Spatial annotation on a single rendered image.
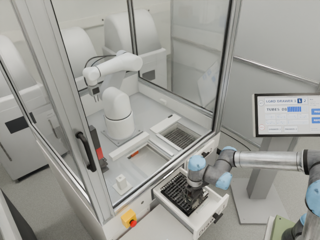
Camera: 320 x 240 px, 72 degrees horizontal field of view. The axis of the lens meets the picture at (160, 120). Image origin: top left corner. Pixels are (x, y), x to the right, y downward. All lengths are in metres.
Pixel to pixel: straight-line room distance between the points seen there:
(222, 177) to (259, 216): 1.47
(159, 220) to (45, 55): 1.09
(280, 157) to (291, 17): 1.64
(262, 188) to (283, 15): 1.58
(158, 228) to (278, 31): 2.00
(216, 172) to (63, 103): 0.66
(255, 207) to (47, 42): 2.23
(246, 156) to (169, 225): 0.64
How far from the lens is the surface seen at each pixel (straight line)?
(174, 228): 1.42
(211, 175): 1.00
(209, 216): 1.27
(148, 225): 1.43
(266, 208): 2.49
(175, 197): 1.38
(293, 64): 2.49
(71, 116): 0.77
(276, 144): 1.98
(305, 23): 2.39
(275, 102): 1.77
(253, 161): 1.03
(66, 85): 0.72
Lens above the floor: 2.03
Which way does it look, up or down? 37 degrees down
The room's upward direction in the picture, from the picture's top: 3 degrees counter-clockwise
